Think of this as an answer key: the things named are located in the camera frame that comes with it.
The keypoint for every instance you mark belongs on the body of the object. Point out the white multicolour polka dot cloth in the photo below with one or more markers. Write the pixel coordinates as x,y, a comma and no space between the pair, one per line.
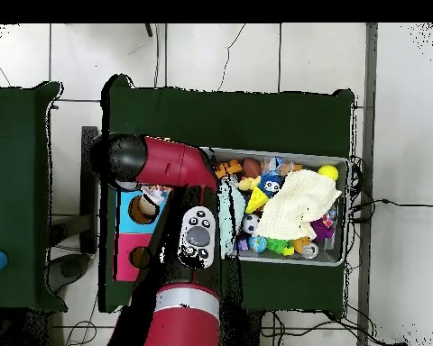
154,193

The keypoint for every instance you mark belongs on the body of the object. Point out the black and white soccer ball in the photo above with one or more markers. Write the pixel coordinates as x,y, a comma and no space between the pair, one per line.
250,223

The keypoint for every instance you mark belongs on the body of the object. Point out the wooden box with three holes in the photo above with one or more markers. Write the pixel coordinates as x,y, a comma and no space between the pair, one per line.
128,223

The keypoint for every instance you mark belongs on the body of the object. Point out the cream waffle cloth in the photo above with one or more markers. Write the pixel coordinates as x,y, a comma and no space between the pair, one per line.
296,205

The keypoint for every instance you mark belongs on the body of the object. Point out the black upright panel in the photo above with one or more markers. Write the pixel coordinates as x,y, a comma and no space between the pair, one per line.
88,223

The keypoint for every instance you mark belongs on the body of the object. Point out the dark green table cloth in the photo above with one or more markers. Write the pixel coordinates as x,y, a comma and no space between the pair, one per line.
14,180
238,115

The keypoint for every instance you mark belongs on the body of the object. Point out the yellow plush duck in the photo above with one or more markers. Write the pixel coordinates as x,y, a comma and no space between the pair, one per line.
246,183

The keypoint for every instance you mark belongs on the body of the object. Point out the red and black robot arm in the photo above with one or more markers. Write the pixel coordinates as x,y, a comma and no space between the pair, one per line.
184,324

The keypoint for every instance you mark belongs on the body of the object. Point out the yellow plastic ball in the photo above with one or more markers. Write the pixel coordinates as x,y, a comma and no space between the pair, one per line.
328,172

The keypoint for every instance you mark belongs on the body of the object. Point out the mint green waffle cloth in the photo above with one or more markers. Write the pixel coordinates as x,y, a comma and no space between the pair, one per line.
234,209

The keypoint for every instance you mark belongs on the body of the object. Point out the blue globe ball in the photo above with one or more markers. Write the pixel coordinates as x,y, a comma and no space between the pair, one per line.
257,244

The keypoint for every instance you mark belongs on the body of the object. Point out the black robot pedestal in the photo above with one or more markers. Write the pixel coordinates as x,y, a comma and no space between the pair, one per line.
245,329

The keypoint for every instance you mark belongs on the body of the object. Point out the yellow cheese wedge toy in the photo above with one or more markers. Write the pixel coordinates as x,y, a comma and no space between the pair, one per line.
256,202

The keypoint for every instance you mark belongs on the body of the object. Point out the blue spiky toy with eyes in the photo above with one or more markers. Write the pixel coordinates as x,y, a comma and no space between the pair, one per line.
271,183

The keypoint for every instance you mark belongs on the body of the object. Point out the dark grey floor base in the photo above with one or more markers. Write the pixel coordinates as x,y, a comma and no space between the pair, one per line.
70,268

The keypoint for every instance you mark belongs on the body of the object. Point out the orange plastic building block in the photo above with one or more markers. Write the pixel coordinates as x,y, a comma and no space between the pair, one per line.
226,168

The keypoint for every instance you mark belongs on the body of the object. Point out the brown toy basketball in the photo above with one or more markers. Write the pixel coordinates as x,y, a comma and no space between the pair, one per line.
252,167

